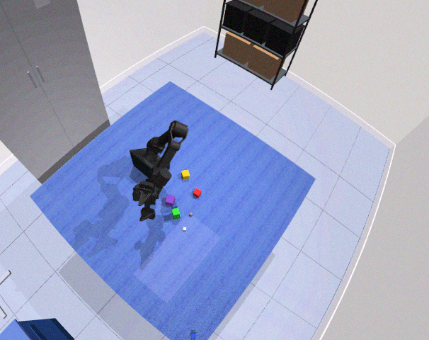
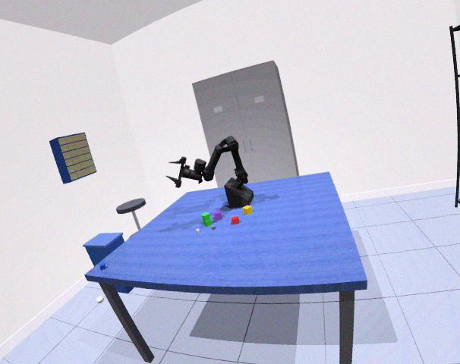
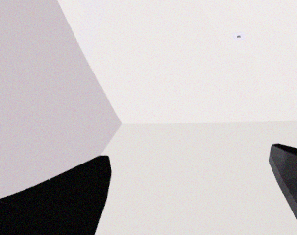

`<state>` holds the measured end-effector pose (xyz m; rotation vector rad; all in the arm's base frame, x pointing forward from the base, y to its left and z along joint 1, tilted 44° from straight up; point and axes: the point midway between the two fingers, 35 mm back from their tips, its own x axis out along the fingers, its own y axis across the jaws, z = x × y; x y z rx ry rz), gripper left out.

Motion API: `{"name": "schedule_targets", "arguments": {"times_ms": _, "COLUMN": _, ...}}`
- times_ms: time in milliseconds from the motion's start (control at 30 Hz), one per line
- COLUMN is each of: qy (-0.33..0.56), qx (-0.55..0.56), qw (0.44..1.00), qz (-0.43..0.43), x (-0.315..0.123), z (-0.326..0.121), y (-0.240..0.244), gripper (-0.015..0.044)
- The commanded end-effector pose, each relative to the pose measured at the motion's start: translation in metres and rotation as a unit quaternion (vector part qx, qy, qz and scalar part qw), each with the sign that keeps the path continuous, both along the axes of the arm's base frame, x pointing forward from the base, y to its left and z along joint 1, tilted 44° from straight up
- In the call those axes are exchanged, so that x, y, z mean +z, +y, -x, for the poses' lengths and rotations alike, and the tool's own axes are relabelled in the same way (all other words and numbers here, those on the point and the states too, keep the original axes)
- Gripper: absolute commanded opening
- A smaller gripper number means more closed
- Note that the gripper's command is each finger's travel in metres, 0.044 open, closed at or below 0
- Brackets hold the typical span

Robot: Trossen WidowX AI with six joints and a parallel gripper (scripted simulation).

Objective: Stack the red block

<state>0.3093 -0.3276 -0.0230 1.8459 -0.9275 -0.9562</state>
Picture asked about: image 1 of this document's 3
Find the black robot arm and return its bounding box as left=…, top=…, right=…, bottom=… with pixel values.
left=132, top=120, right=189, bottom=201

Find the red block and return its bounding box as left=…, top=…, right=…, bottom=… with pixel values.
left=193, top=188, right=202, bottom=198

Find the purple cube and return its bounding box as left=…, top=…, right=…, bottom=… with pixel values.
left=165, top=194, right=176, bottom=206

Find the yellow block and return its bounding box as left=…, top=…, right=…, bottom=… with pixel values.
left=181, top=170, right=190, bottom=180

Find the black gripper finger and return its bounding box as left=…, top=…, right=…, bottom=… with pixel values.
left=138, top=188, right=152, bottom=206
left=139, top=210, right=154, bottom=222

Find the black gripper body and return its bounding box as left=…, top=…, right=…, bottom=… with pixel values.
left=139, top=181, right=160, bottom=219

